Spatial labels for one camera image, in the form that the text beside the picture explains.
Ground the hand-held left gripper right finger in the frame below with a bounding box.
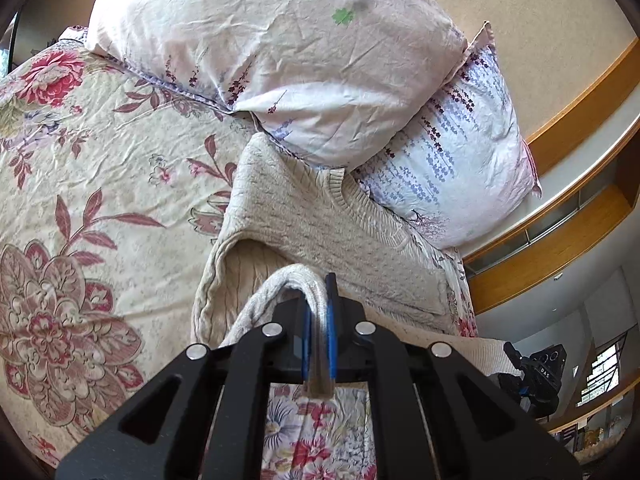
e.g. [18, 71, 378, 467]
[325, 273, 583, 480]

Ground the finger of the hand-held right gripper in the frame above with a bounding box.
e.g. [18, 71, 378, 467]
[499, 372, 531, 404]
[502, 341, 526, 372]

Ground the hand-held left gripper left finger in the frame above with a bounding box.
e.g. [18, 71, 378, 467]
[54, 297, 313, 480]

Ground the beige cable-knit sweater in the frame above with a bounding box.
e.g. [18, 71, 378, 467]
[191, 132, 521, 397]

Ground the window with grille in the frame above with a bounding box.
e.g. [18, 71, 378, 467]
[575, 332, 628, 406]

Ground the pink pillow with lavender print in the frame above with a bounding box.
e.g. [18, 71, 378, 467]
[350, 20, 543, 252]

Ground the cream floral bedsheet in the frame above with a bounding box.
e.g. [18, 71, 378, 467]
[0, 25, 478, 480]

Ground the pink floral pillow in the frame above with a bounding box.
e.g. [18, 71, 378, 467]
[85, 0, 473, 171]

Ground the wooden glazed frame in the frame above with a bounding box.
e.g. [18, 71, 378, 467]
[462, 35, 640, 316]

